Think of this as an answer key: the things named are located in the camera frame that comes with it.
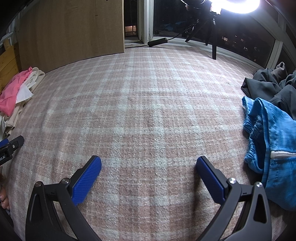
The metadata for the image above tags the blue satin jacket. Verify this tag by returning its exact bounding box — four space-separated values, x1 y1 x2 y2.
242 96 295 211

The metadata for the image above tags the person's left hand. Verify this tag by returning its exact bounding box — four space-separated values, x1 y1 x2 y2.
0 174 10 211

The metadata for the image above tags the pink folded garment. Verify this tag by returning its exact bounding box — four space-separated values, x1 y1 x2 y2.
0 67 33 116

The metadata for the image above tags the white folded cloth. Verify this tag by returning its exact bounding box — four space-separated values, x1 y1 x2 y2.
16 84 33 104

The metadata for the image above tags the beige folded garment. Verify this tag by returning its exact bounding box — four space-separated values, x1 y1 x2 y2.
1 67 45 138

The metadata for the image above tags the light wooden cabinet panel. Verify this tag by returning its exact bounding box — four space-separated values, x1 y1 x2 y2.
16 1 125 72

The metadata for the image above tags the dark grey garment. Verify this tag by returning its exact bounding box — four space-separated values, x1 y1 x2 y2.
241 62 295 120

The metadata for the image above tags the pink plaid blanket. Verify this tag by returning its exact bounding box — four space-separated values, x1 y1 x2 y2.
6 45 254 240

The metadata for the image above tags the black power adapter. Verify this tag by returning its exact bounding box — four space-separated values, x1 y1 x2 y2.
147 38 168 47

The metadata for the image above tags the black tripod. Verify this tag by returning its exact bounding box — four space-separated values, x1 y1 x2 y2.
182 1 219 60

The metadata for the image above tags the white window frame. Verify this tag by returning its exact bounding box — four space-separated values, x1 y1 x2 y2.
137 0 154 44

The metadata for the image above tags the bright ring light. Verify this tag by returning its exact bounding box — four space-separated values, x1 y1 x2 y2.
210 0 260 14

